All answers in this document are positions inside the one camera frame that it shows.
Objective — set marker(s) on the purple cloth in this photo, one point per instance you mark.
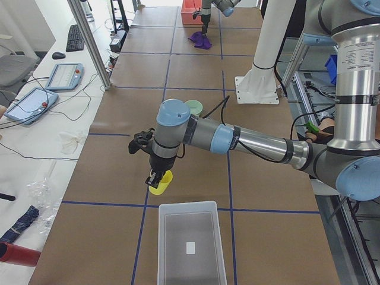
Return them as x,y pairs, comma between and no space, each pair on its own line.
200,40

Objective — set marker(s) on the crumpled clear plastic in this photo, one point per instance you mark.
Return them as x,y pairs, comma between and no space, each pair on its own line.
44,198

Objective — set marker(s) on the green handled tool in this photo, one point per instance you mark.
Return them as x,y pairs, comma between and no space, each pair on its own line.
311,127

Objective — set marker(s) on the black computer mouse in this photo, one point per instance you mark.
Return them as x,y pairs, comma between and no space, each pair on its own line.
58,55

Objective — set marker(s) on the light green bowl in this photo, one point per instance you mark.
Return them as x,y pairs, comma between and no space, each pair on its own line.
195,107

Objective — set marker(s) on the red bottle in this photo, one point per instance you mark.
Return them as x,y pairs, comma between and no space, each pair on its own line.
18,255

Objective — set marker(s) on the black box with label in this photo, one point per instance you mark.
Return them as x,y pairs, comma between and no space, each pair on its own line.
117,41

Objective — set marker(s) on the white crumpled cloth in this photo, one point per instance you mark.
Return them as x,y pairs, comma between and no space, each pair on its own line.
70,141

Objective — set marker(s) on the translucent white plastic bin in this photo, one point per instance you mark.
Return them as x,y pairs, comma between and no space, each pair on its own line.
189,244

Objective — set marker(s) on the aluminium frame post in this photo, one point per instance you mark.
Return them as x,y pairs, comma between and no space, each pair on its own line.
90,42

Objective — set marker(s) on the teach pendant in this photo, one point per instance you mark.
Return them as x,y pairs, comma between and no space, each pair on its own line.
65,77
31,106

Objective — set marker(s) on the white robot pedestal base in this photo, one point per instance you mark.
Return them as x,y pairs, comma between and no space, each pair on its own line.
259,86

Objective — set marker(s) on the pink plastic bin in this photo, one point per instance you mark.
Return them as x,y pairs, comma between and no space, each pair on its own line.
187,10

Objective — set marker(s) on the far teach pendant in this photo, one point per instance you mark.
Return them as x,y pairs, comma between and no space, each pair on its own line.
65,77

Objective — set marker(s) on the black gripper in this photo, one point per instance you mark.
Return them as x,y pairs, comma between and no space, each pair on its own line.
205,18
161,163

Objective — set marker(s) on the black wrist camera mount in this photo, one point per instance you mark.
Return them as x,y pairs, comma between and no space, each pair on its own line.
142,141

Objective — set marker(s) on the folded blue umbrella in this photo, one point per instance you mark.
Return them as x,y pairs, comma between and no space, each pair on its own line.
23,223

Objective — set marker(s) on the near teach pendant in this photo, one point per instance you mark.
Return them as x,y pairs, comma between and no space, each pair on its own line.
31,106

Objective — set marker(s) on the yellow plastic cup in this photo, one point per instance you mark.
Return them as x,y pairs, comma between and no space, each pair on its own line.
163,184

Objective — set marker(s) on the black keyboard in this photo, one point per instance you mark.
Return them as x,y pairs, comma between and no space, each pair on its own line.
75,40

